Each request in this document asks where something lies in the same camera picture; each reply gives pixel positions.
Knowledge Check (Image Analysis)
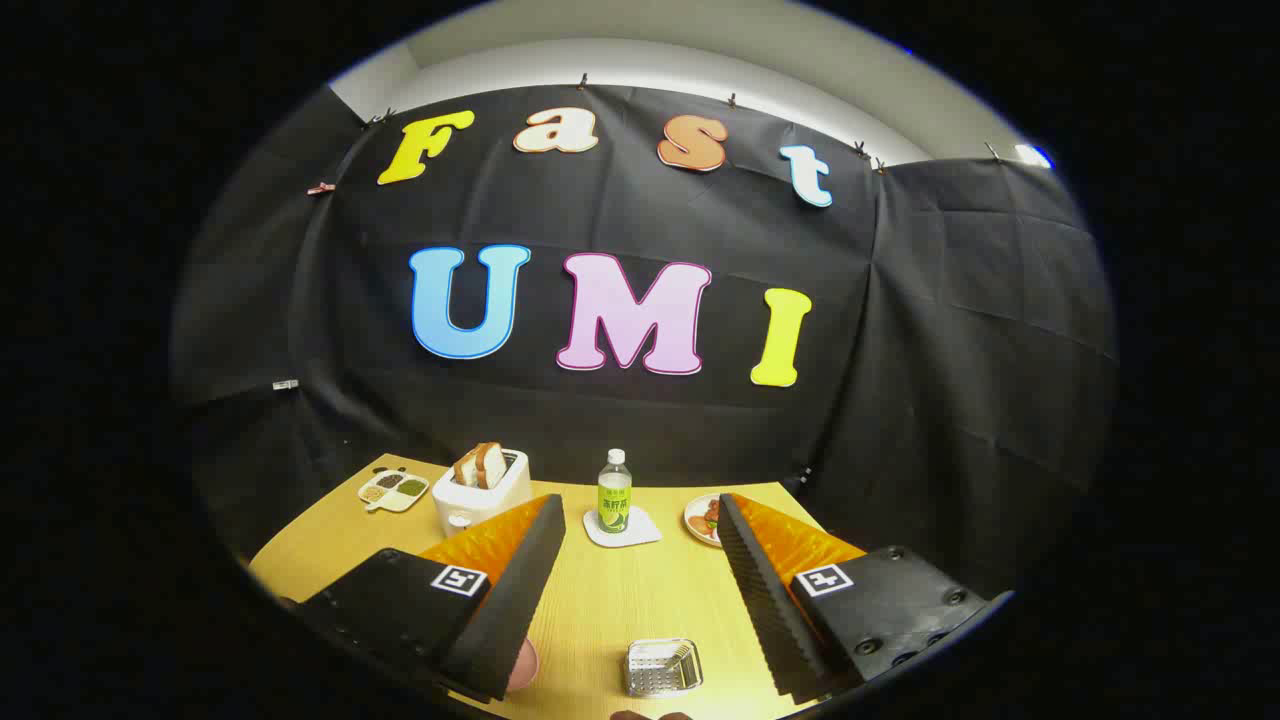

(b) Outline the pink round plate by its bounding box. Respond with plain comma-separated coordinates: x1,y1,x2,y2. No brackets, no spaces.
505,638,541,693

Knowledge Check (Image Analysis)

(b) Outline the white divided snack tray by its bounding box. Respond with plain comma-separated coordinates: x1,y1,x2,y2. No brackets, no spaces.
357,467,431,514

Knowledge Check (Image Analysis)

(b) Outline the metal wire basket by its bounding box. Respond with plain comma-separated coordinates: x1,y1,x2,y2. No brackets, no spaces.
624,638,704,698

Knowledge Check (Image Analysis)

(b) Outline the white toaster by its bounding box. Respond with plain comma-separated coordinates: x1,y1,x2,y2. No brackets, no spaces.
432,450,533,539

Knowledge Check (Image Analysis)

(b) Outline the plate of food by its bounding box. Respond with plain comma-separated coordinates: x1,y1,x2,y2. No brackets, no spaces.
684,492,725,548

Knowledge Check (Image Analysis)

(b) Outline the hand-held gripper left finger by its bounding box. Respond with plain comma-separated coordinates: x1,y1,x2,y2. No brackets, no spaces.
285,493,567,704

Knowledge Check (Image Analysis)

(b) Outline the green label drink bottle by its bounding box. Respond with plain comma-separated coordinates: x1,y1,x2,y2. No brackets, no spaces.
597,448,633,534

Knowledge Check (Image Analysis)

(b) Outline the white square coaster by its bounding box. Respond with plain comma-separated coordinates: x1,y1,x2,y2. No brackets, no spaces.
583,506,663,549

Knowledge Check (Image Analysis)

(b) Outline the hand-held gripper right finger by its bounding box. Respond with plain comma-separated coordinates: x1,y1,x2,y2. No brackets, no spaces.
717,492,1014,705

